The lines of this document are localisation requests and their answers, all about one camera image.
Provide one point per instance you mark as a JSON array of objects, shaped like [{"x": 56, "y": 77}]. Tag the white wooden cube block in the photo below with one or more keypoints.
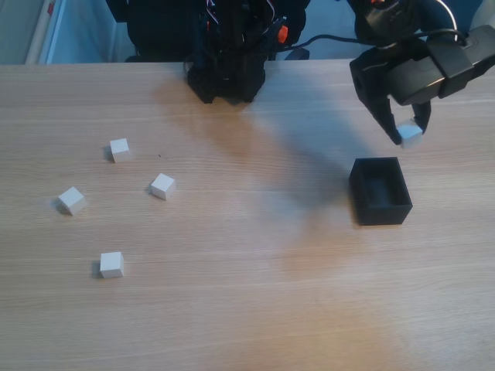
[
  {"x": 111, "y": 264},
  {"x": 120, "y": 150},
  {"x": 163, "y": 186},
  {"x": 71, "y": 200},
  {"x": 410, "y": 134}
]

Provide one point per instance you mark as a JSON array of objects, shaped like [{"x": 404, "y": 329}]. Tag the black open plastic box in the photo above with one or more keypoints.
[{"x": 386, "y": 214}]

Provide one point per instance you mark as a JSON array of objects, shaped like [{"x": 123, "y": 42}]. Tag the black clamp with orange knob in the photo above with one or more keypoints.
[{"x": 282, "y": 34}]

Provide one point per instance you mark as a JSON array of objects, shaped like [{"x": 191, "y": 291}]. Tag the beige cloth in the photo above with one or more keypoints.
[{"x": 485, "y": 13}]

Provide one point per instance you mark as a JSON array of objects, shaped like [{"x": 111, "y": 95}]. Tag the white board with red mark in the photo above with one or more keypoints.
[{"x": 44, "y": 35}]

